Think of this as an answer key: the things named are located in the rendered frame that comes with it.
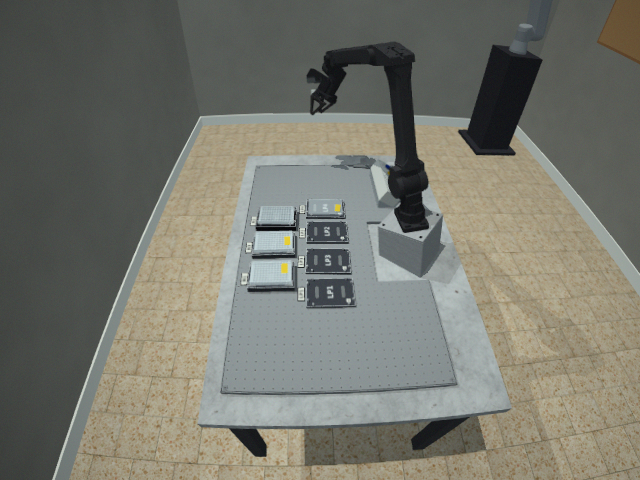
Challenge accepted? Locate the white button panel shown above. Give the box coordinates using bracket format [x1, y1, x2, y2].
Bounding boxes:
[353, 159, 400, 208]

